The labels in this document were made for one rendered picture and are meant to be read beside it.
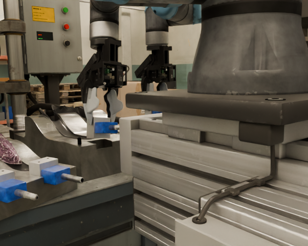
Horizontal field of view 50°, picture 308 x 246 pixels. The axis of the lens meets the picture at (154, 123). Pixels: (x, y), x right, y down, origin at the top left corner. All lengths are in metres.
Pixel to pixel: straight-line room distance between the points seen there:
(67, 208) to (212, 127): 0.47
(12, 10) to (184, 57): 8.13
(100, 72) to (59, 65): 0.92
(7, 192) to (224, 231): 0.46
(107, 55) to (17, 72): 0.76
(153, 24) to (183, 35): 8.45
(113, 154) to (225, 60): 0.57
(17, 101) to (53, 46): 0.36
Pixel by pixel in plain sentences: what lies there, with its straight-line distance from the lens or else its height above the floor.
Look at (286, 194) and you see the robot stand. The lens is 0.31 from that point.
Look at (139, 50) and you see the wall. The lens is 9.74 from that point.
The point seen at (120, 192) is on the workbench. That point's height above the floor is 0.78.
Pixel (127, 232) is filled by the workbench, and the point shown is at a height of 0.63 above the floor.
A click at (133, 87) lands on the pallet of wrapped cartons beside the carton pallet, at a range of 4.82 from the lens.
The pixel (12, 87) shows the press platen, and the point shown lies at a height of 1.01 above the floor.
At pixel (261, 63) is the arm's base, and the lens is 0.38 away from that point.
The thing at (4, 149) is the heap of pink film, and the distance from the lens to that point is 0.86.
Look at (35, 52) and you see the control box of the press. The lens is 1.71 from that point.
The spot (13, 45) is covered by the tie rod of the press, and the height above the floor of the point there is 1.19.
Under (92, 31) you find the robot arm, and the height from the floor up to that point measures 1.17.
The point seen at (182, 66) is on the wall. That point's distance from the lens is 9.52.
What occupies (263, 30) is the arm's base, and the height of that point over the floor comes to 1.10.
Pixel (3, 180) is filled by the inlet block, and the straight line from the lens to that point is 0.69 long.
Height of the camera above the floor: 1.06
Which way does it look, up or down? 9 degrees down
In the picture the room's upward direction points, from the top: 1 degrees counter-clockwise
